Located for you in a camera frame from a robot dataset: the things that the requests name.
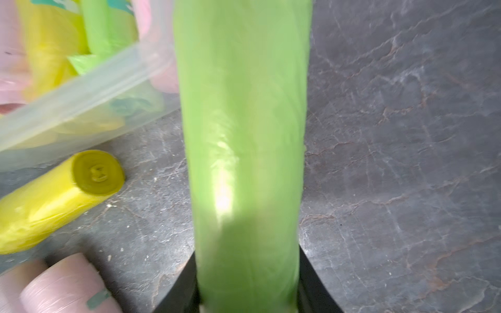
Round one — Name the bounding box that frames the bright green trash bag roll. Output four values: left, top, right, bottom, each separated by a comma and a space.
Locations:
69, 0, 138, 75

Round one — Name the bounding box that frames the clear plastic storage box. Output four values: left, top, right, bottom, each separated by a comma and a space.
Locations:
1, 25, 180, 172

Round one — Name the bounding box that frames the yellow trash bag roll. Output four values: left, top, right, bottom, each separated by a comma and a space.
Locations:
16, 0, 88, 100
1, 150, 125, 255

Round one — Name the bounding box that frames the pink trash bag roll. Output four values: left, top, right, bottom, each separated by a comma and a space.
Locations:
1, 0, 31, 116
132, 0, 179, 93
20, 253, 122, 313
1, 259, 48, 313

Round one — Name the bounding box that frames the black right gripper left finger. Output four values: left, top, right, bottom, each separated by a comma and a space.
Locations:
153, 253, 200, 313

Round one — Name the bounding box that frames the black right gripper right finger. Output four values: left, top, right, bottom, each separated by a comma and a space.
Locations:
297, 247, 344, 313

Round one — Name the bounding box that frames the light green trash bag roll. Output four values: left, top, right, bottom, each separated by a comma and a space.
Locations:
173, 1, 313, 312

